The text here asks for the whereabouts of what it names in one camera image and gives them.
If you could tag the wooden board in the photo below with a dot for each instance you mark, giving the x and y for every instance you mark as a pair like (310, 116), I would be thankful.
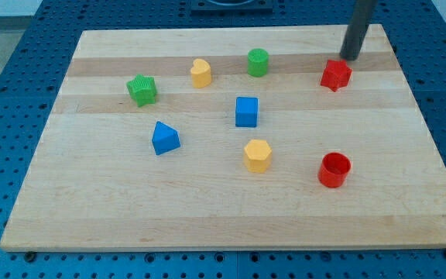
(95, 184)

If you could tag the yellow hexagon block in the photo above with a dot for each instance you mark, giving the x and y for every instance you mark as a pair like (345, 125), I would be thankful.
(257, 156)

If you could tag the blue cube block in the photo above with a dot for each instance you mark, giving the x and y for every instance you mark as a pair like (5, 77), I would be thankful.
(246, 111)

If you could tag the blue triangle block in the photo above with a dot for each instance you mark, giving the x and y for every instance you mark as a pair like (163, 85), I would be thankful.
(165, 138)

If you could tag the green cylinder block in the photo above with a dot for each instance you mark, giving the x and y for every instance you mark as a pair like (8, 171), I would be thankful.
(258, 61)

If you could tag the green star block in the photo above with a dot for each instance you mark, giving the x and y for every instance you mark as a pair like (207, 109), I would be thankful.
(142, 90)

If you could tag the red cylinder block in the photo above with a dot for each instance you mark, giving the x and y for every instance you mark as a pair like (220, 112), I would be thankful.
(334, 169)

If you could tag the red star block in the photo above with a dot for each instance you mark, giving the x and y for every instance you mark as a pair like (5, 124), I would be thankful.
(336, 75)

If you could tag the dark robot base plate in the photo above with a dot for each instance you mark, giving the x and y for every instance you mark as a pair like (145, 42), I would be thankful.
(206, 6)

